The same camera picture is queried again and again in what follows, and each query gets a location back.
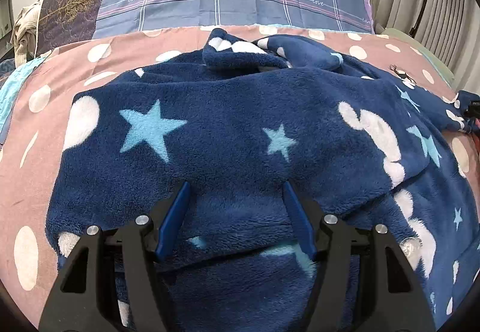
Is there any beige curtain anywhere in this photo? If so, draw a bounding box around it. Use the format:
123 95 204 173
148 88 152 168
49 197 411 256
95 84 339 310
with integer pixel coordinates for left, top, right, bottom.
372 0 479 93

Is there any pink polka dot bedsheet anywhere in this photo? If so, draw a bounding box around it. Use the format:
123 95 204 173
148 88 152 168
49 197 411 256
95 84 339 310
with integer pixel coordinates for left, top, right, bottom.
0 24 475 329

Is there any dark floral pillow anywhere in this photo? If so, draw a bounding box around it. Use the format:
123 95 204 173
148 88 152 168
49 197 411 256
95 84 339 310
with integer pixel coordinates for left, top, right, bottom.
36 0 103 55

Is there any light blue blanket edge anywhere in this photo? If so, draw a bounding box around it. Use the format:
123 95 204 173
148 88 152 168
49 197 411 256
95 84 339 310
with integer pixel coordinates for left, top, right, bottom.
1 56 46 145

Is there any light green sheet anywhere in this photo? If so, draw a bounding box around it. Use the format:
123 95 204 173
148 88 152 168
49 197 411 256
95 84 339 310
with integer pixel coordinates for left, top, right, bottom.
381 28 454 88

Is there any beige crumpled cloth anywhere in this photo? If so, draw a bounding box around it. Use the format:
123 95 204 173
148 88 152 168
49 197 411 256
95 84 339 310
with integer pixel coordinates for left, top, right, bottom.
10 1 41 68

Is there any navy star fleece garment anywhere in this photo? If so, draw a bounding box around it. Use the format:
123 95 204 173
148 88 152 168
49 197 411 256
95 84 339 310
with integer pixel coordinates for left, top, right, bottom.
45 27 480 332

